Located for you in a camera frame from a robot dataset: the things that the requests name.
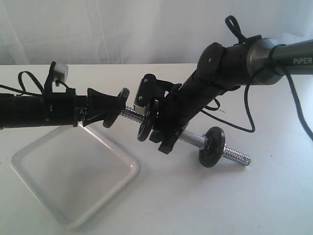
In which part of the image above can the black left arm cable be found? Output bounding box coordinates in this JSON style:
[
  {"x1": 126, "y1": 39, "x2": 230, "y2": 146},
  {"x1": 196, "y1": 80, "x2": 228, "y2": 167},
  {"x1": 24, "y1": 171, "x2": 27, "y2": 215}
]
[{"x1": 0, "y1": 70, "x2": 69, "y2": 97}]

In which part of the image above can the white sheer curtain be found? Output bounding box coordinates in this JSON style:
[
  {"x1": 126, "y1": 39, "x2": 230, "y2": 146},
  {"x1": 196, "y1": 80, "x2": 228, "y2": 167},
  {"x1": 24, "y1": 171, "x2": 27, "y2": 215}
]
[{"x1": 0, "y1": 0, "x2": 313, "y2": 65}]

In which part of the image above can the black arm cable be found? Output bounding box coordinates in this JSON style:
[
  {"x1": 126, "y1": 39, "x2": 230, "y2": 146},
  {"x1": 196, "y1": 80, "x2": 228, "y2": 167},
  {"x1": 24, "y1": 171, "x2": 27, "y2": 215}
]
[
  {"x1": 0, "y1": 70, "x2": 69, "y2": 97},
  {"x1": 202, "y1": 15, "x2": 313, "y2": 138}
]

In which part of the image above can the black weight plate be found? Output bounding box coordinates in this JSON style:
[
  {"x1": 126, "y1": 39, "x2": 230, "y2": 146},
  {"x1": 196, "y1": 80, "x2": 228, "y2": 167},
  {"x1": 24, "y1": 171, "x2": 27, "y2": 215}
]
[{"x1": 103, "y1": 88, "x2": 130, "y2": 128}]

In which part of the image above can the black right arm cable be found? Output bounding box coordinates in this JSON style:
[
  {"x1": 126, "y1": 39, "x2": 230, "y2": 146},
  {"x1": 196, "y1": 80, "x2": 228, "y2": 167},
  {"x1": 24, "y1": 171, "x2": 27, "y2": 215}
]
[{"x1": 202, "y1": 15, "x2": 313, "y2": 138}]

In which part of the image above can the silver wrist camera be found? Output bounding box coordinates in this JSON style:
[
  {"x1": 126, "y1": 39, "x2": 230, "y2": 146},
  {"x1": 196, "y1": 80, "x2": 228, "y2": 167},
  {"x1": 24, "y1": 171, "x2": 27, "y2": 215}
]
[
  {"x1": 44, "y1": 61, "x2": 68, "y2": 94},
  {"x1": 134, "y1": 73, "x2": 170, "y2": 115}
]

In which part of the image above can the chrome dumbbell bar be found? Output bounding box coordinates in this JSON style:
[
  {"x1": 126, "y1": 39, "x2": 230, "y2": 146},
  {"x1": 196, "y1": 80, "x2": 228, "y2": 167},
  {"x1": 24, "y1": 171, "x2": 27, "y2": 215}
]
[{"x1": 117, "y1": 107, "x2": 252, "y2": 169}]

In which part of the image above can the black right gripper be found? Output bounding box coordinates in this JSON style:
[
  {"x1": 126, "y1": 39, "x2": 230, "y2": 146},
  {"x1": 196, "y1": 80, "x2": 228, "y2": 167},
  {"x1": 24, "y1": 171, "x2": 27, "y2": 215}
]
[{"x1": 149, "y1": 84, "x2": 193, "y2": 154}]

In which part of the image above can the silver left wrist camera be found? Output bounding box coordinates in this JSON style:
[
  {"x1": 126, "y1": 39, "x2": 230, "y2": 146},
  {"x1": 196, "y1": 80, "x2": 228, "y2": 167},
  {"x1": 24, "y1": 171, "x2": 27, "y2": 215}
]
[{"x1": 44, "y1": 61, "x2": 68, "y2": 94}]

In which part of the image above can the white rectangular tray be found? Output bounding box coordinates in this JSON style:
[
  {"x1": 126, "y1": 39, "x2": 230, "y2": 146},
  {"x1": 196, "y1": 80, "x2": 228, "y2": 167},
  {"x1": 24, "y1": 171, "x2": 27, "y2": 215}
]
[{"x1": 11, "y1": 125, "x2": 139, "y2": 230}]

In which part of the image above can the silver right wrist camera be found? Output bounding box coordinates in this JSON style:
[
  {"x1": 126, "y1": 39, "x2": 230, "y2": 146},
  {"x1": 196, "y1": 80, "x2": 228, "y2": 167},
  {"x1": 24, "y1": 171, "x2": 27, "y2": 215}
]
[{"x1": 134, "y1": 73, "x2": 170, "y2": 115}]

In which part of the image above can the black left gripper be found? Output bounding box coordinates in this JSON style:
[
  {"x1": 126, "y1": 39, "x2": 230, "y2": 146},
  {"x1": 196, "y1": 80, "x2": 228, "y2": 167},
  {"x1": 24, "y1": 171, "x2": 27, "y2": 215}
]
[{"x1": 41, "y1": 88, "x2": 119, "y2": 127}]

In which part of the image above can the black plate right end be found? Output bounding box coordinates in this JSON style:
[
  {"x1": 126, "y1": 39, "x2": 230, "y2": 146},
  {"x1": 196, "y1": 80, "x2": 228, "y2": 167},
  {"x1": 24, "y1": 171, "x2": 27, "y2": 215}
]
[{"x1": 199, "y1": 126, "x2": 225, "y2": 168}]

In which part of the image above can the black plate left end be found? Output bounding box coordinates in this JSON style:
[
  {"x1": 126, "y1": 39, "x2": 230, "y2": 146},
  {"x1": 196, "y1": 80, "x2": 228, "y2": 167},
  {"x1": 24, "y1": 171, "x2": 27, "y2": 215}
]
[{"x1": 137, "y1": 101, "x2": 158, "y2": 142}]

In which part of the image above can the black plate end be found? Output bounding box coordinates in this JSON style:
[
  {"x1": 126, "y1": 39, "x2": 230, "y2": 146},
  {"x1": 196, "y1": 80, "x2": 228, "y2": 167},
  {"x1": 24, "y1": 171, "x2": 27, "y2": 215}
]
[
  {"x1": 137, "y1": 101, "x2": 158, "y2": 142},
  {"x1": 199, "y1": 126, "x2": 225, "y2": 168}
]

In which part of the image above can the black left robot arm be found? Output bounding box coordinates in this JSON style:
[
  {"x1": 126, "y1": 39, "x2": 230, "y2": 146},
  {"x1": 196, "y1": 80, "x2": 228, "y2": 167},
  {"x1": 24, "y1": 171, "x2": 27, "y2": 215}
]
[{"x1": 0, "y1": 88, "x2": 125, "y2": 129}]

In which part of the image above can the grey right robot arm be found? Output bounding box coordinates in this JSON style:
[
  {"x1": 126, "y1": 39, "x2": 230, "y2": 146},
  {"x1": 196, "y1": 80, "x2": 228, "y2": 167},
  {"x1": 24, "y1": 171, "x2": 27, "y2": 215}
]
[{"x1": 150, "y1": 36, "x2": 313, "y2": 154}]

